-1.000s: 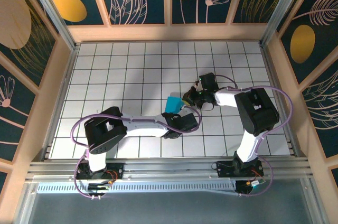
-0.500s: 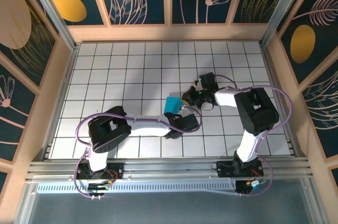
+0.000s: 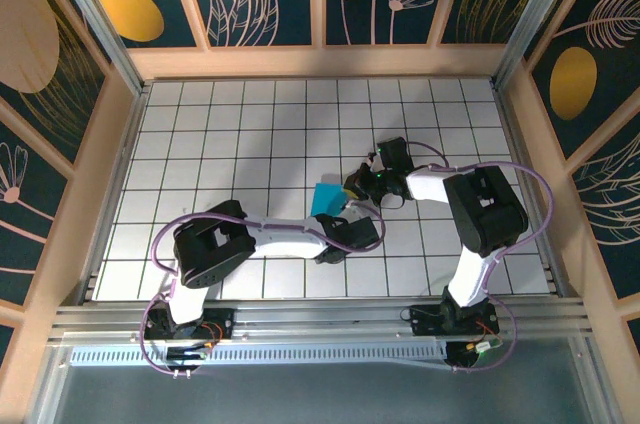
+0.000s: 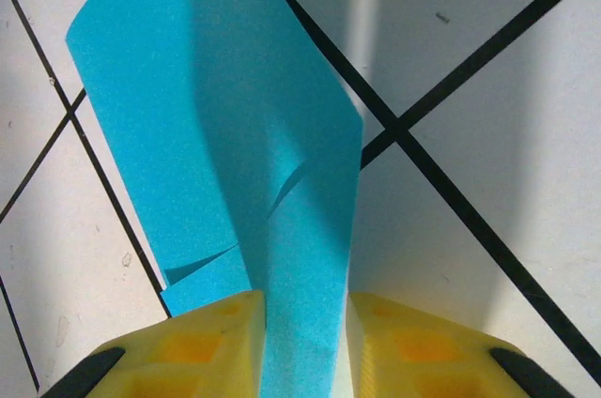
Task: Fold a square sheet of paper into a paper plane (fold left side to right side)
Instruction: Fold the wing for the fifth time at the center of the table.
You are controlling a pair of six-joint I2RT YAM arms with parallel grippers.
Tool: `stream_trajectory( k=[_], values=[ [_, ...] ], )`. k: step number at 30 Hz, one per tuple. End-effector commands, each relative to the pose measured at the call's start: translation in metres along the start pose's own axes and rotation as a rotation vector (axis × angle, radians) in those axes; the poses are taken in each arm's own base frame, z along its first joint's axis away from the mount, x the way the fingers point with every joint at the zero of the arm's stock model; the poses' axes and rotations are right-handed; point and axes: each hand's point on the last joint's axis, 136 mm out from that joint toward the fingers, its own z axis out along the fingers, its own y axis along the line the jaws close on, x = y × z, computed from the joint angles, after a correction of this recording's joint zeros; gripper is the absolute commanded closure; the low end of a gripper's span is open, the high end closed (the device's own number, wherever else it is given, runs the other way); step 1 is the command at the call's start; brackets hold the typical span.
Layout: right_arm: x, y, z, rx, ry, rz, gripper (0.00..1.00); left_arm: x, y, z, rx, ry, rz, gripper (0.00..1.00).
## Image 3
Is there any blue cloth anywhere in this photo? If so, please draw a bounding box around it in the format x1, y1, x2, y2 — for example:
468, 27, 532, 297
308, 182, 350, 218

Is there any white grid board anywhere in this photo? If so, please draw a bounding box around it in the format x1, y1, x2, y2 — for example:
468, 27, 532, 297
94, 78, 556, 303

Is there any black electronics box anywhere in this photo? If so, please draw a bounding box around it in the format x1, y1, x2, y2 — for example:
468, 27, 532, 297
443, 340, 504, 369
166, 342, 211, 370

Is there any thin black right gripper cable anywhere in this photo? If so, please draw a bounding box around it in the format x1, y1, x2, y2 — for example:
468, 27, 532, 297
376, 190, 405, 211

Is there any aluminium mounting rail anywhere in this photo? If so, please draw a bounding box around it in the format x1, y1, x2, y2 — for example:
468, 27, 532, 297
47, 296, 596, 345

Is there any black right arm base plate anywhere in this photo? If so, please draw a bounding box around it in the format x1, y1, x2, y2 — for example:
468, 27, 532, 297
408, 303, 501, 338

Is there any aluminium side rail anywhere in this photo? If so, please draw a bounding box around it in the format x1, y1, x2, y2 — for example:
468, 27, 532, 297
493, 83, 572, 301
77, 83, 152, 306

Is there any slotted grey cable duct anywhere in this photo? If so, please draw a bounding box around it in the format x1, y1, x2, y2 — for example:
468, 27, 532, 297
69, 341, 451, 370

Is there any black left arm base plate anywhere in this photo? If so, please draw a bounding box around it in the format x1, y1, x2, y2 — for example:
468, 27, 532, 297
143, 306, 236, 341

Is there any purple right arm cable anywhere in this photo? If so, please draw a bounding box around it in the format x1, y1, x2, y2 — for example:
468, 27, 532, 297
404, 141, 557, 374

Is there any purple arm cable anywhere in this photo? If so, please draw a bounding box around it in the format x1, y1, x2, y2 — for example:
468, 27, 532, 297
404, 141, 557, 374
138, 201, 386, 378

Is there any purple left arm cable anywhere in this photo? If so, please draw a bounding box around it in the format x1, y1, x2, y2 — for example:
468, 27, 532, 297
138, 201, 386, 378

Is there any aluminium corner post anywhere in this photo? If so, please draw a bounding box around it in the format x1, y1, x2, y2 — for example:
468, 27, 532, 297
491, 0, 591, 91
42, 0, 151, 95

